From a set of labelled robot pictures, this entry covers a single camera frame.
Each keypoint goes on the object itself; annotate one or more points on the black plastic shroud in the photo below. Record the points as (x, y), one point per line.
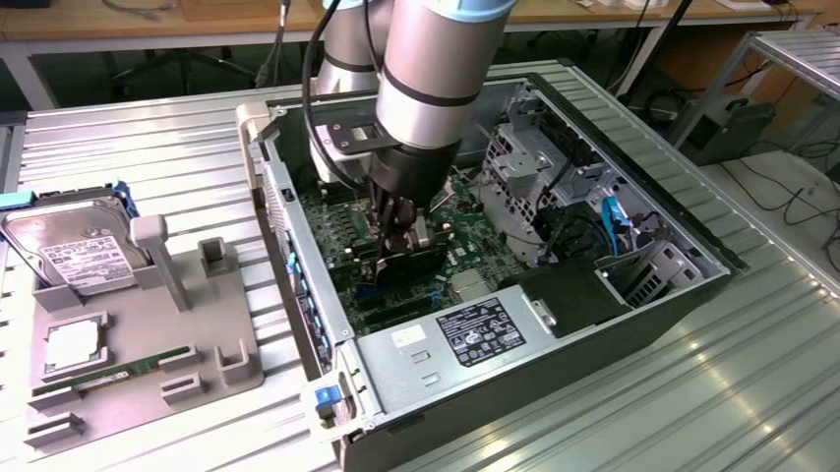
(564, 295)

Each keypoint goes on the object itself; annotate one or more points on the black office chair base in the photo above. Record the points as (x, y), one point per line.
(190, 61)

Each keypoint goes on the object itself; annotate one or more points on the aluminium frame table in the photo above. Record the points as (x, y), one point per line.
(794, 54)

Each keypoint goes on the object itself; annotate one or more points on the blue case latch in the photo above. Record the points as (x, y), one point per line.
(326, 398)

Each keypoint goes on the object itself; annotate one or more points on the black expansion slot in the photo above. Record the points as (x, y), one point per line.
(397, 311)

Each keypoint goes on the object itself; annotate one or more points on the silver CPU chip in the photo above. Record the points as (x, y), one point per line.
(74, 346)

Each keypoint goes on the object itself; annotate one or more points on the silver metal disk bay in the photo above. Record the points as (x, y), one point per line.
(525, 167)

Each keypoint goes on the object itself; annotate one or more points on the green motherboard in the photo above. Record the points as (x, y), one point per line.
(480, 246)

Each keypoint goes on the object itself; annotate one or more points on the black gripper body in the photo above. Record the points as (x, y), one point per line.
(413, 172)

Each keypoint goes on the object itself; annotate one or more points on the silver hard disk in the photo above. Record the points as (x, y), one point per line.
(73, 246)

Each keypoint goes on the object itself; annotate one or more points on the grey plastic parts rack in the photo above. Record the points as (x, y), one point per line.
(141, 334)

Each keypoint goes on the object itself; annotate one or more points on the silver power supply unit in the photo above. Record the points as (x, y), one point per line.
(407, 359)

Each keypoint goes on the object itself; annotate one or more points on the silver chipset heatsink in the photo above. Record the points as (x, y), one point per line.
(469, 287)

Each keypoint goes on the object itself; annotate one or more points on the black open PC case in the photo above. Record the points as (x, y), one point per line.
(656, 206)

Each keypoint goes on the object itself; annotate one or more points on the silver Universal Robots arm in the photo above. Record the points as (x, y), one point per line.
(427, 88)

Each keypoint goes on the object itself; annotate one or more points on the wooden desk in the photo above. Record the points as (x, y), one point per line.
(99, 24)

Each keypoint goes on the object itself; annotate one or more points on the blue plastic disk carrier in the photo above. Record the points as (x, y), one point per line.
(125, 196)

